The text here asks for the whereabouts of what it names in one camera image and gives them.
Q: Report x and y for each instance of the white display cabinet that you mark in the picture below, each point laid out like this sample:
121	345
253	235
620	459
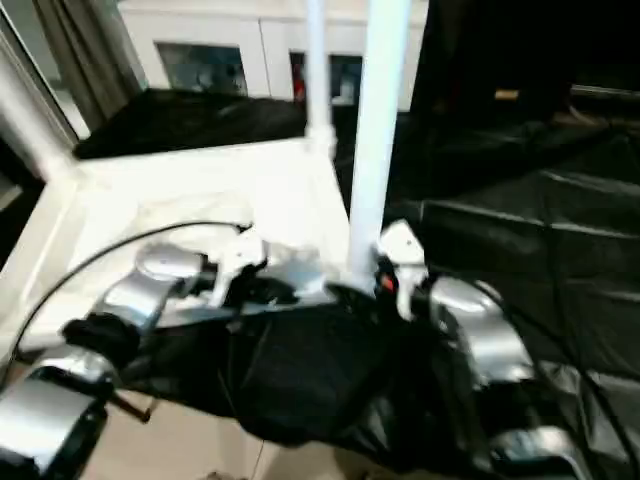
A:
230	35

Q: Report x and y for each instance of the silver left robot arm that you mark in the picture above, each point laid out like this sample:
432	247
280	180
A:
130	300

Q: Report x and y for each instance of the black cabinet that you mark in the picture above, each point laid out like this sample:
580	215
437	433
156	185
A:
540	50

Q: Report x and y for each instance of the black table frame leg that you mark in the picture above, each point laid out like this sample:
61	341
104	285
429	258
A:
130	405

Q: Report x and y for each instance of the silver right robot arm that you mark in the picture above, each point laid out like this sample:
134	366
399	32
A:
480	335

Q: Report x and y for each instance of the black table mat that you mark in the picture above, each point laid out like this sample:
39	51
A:
540	250

